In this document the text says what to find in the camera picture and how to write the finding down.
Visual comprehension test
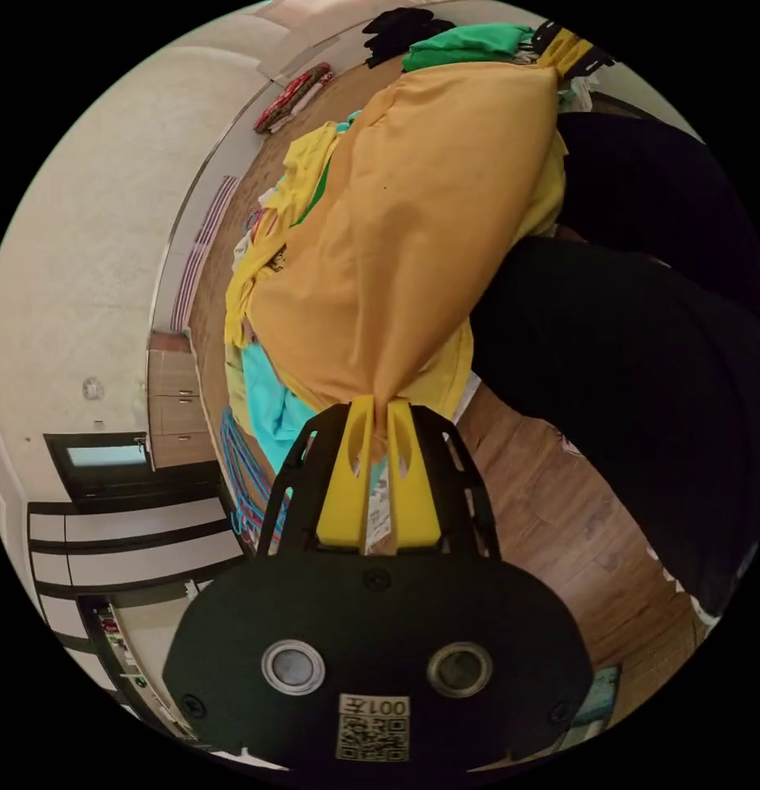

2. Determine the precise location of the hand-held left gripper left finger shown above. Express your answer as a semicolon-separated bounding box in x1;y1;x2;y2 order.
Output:
317;397;378;549

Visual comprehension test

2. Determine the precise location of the person's body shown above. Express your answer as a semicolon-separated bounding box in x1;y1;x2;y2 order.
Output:
459;110;760;625

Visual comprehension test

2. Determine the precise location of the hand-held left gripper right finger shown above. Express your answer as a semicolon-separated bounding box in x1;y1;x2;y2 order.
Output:
388;400;443;550

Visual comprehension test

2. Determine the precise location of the bunch of blue clothes hangers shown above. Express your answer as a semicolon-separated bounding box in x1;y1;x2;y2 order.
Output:
217;404;291;547

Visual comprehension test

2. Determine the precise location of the dark door with glass pane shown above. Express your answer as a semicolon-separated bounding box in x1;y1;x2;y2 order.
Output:
43;430;157;498

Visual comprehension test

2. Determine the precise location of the pile of clothes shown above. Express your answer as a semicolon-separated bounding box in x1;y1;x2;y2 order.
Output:
221;7;569;477

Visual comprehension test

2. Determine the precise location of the orange long sleeve shirt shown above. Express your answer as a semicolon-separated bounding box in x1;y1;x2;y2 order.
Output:
246;60;569;551

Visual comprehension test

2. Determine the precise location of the wooden cupboard with drawers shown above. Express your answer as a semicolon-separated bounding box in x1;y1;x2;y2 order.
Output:
147;332;219;470

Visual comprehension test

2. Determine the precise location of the purple striped cloth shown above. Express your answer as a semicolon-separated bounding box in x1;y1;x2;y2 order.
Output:
169;174;242;332

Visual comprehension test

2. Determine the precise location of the white wardrobe with dark trim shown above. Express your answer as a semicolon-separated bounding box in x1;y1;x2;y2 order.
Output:
26;492;249;618

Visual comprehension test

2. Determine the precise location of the red patterned folded blanket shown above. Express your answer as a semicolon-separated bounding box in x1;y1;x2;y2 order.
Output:
253;61;335;134

